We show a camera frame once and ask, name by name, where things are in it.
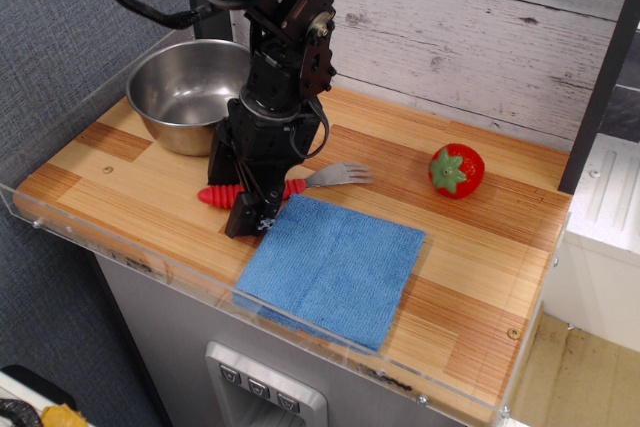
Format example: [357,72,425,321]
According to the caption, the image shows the silver dispenser button panel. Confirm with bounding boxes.
[205,341,329,426]

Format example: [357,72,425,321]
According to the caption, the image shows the red handled metal fork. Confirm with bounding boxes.
[198,162,373,209]

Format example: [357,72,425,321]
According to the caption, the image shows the black frame post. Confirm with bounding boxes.
[558,0,639,194]
[189,0,233,41]

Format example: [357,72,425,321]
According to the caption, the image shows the black braided cable bundle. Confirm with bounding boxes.
[0,398,44,427]

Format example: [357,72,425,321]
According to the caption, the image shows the grey toy fridge cabinet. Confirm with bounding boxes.
[97,256,457,426]

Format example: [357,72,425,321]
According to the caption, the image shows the stainless steel bowl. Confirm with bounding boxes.
[126,39,250,157]

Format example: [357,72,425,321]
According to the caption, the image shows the yellow tape piece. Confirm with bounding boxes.
[41,404,89,427]

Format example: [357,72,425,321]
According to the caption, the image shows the left black frame post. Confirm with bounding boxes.
[189,0,233,41]

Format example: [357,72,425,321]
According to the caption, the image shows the right black frame post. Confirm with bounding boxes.
[558,0,639,194]

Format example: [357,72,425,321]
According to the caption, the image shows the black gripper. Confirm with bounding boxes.
[207,97,323,238]

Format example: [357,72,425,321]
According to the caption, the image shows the blue folded cloth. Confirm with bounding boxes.
[233,195,425,351]

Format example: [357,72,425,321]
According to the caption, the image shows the red toy strawberry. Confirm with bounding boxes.
[428,143,485,199]

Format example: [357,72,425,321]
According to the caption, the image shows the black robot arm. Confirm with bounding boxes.
[207,0,336,238]

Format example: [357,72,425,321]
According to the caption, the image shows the white toy sink unit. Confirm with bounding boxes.
[542,134,639,351]

